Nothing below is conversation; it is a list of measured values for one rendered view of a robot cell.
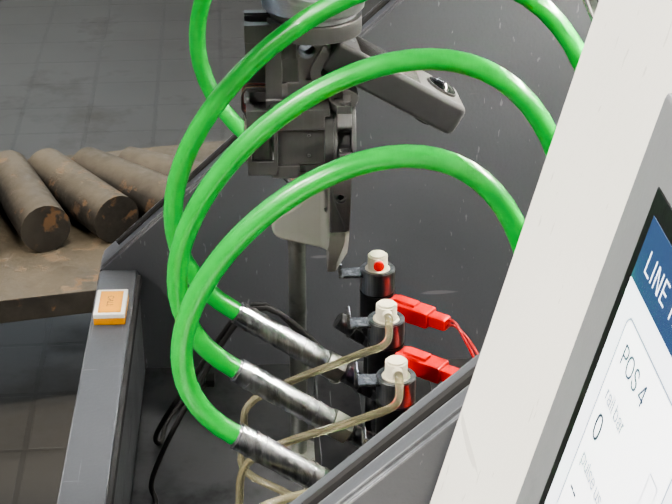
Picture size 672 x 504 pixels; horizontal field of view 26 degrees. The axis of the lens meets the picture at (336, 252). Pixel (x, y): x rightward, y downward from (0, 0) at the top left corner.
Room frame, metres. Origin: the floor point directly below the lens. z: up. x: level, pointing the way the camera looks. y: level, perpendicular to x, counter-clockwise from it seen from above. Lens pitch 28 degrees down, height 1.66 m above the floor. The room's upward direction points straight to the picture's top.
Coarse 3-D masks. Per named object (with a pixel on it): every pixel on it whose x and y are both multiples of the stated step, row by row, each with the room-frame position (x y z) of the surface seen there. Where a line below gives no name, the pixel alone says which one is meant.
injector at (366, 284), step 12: (372, 276) 1.01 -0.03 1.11; (384, 276) 1.01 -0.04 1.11; (360, 288) 1.02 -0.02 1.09; (372, 288) 1.01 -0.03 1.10; (384, 288) 1.01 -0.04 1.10; (360, 300) 1.02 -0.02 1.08; (372, 300) 1.01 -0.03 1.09; (360, 312) 1.02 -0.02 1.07; (336, 324) 1.02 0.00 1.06; (348, 336) 1.02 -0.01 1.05; (360, 336) 1.02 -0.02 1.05
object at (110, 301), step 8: (104, 296) 1.24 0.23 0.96; (112, 296) 1.24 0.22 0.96; (120, 296) 1.24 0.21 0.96; (128, 296) 1.25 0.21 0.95; (104, 304) 1.22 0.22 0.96; (112, 304) 1.22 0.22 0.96; (120, 304) 1.23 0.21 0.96; (104, 312) 1.21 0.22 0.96; (96, 320) 1.21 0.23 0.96; (104, 320) 1.21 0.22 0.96; (112, 320) 1.21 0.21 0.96; (120, 320) 1.21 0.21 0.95
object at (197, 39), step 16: (208, 0) 1.16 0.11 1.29; (192, 16) 1.17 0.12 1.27; (192, 32) 1.17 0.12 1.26; (192, 48) 1.17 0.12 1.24; (192, 64) 1.17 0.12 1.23; (208, 64) 1.17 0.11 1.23; (208, 80) 1.16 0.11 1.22; (208, 96) 1.16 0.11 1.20; (224, 112) 1.16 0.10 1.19; (240, 128) 1.15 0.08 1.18
